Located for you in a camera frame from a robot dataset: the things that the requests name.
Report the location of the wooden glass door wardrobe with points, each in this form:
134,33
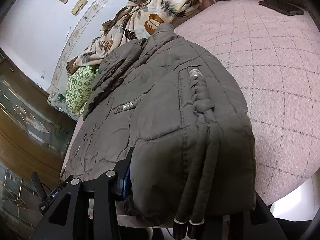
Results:
34,138

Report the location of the beige leaf print blanket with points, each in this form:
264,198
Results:
136,20

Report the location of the black smartphone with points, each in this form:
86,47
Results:
282,7

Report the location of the pink quilted bed sheet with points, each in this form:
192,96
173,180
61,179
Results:
275,61

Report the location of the green white patterned pillow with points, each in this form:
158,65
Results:
79,88

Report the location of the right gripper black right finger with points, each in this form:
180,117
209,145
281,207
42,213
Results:
258,223

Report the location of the grey hooded puffer jacket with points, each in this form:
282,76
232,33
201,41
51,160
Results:
180,114

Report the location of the beige wall switch plate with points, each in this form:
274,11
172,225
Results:
79,6

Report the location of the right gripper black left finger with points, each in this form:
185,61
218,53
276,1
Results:
86,209

